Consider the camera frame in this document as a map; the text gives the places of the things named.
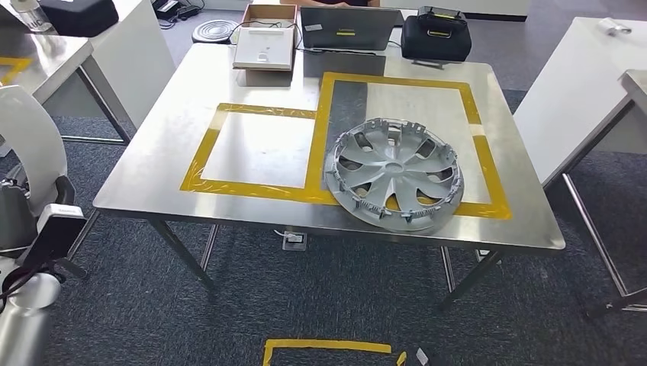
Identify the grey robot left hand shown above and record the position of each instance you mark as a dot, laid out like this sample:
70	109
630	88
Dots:
17	217

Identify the white curved panel part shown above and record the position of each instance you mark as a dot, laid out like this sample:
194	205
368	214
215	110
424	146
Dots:
30	131

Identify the steel workbench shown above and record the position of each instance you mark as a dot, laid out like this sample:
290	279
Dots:
151	166

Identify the yellow table tape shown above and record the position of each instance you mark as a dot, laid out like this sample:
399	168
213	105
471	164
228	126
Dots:
15	63

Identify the steel table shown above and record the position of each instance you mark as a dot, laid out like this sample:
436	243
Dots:
45	55
637	83

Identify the clear plastic bottle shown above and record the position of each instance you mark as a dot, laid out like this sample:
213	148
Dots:
33	17

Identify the black case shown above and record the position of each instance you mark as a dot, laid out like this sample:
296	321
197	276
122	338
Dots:
81	17

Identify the small yellow tape rectangle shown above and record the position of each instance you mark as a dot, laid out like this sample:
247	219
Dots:
242	188

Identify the black power adapter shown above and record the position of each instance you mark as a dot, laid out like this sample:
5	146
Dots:
169	7

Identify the grey ribbed round disc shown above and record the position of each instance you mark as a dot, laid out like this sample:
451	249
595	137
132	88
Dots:
215	31

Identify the metal floor socket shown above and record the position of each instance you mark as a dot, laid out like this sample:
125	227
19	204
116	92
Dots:
294	241
486	254

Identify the white flat device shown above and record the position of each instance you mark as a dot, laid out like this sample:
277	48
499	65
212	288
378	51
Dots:
263	48

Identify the brown cardboard box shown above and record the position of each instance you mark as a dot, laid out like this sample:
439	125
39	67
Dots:
268	12

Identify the yellow floor tape square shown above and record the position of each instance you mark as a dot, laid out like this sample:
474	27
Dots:
328	346

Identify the silver wheel hubcap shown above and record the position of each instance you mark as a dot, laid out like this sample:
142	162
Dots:
389	166

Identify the person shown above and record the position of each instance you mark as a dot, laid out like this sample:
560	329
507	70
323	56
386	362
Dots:
328	3

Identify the grey laptop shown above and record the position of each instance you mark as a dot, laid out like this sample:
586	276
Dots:
349	28

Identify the large yellow tape rectangle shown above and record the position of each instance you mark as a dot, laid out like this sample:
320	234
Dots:
394	81

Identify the black carry bag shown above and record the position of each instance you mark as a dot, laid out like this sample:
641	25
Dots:
434	45

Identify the clear wrapped item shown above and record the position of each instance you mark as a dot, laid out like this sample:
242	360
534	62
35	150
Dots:
614	26

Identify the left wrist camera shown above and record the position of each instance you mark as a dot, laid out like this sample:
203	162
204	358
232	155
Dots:
55	237

